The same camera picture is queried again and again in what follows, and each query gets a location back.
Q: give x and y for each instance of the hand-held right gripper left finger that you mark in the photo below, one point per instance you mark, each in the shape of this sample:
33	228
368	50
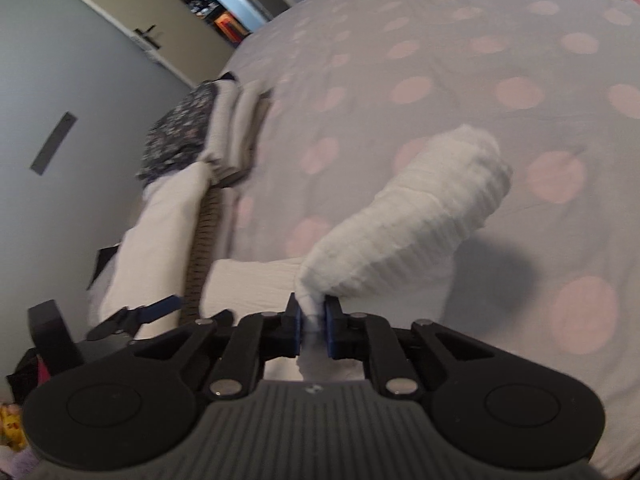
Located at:
297	332

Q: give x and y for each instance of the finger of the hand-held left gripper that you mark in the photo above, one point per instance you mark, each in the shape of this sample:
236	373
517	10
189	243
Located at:
160	307

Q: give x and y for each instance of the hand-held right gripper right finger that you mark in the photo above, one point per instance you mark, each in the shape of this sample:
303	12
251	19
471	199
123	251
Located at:
330	332

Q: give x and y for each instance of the white crinkled garment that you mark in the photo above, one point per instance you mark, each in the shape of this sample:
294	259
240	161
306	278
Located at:
400	220

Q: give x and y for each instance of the red and black bag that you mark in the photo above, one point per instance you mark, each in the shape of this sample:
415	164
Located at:
27	380

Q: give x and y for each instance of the folded white textured garment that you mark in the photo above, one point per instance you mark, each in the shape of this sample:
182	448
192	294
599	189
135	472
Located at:
160	240

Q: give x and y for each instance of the brown striped folded garment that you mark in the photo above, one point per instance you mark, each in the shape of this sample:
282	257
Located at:
200	250

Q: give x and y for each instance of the yellow toy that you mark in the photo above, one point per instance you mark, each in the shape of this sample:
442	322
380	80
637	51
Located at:
11	427

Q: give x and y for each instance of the purple cloth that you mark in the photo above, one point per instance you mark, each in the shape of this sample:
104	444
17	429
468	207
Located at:
20	467

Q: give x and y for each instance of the folded dark floral garment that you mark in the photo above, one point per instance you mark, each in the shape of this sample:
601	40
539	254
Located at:
175	135

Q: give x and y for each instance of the folded cream garment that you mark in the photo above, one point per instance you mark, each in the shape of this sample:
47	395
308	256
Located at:
220	130
248	130

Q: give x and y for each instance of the colourful bookshelf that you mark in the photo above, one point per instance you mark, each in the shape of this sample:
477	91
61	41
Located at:
231	27

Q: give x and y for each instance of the bed with polka dot sheet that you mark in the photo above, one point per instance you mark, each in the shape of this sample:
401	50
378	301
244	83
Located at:
500	50

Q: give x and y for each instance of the dark wall switch panel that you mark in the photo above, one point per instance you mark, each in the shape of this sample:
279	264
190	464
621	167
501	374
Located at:
52	145

